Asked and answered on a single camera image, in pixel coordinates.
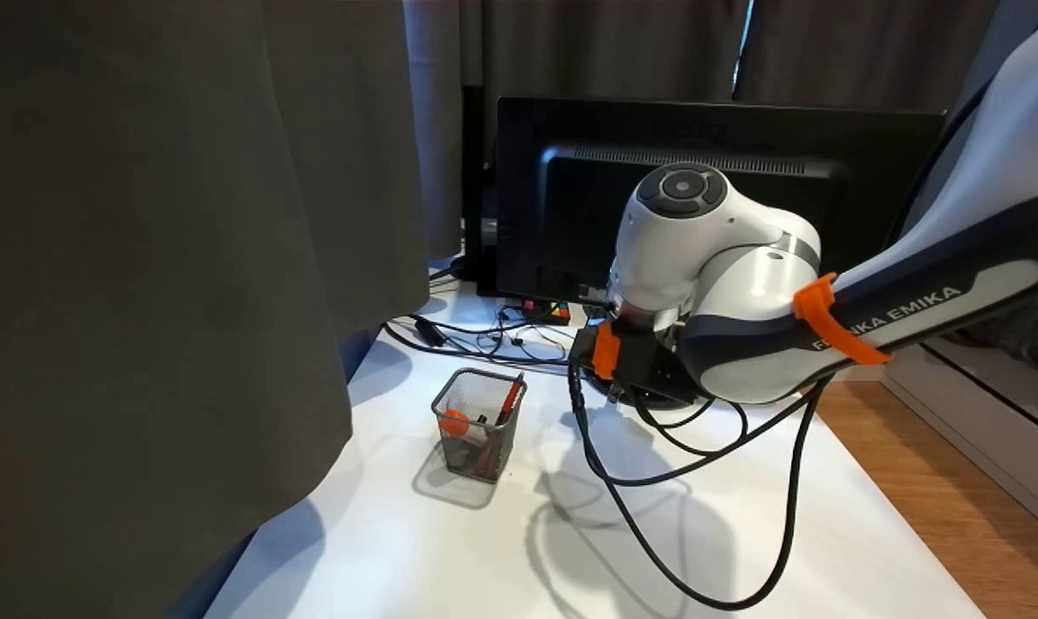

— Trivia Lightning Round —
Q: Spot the clear plastic bin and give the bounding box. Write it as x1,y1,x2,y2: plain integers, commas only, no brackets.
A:
411,367,527,509

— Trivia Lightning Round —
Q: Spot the black computer monitor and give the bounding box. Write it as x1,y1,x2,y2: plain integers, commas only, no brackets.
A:
460,84,944,302

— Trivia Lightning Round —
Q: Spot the orange cable clip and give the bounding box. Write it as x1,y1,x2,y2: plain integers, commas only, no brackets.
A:
795,275,890,365

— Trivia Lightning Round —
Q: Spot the grey curtain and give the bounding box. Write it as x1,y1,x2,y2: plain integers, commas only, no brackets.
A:
0,0,425,619

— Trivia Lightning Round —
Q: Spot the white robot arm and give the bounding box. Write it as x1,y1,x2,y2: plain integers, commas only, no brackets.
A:
578,29,1038,403

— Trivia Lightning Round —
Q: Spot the orange item in bin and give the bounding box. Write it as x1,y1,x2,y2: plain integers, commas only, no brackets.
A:
439,409,470,437

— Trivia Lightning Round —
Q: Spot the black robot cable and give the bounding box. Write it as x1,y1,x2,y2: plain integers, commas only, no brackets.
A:
565,342,826,611

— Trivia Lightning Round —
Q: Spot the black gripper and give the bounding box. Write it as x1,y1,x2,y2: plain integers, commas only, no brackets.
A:
570,319,700,407

